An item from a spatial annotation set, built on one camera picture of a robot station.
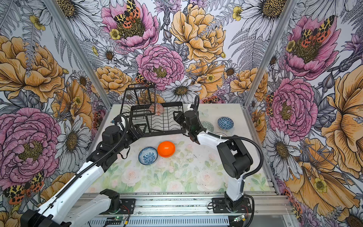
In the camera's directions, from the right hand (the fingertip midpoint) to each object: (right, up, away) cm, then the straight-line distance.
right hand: (173, 116), depth 91 cm
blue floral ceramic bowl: (-16, -25, +1) cm, 30 cm away
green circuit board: (-26, -51, -19) cm, 60 cm away
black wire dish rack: (-28, +8, +21) cm, 36 cm away
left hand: (-16, -9, -13) cm, 22 cm away
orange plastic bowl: (-4, -21, +1) cm, 21 cm away
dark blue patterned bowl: (+38, -5, +18) cm, 42 cm away
